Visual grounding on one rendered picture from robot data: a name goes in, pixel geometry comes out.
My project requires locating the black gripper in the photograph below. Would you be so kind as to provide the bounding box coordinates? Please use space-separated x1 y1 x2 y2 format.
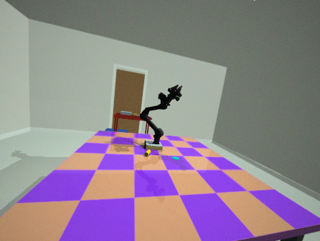
167 85 182 100

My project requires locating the yellow cylinder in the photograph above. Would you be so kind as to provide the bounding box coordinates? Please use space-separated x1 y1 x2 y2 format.
145 149 151 156

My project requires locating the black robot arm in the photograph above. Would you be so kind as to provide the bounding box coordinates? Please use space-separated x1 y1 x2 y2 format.
140 92 172 144

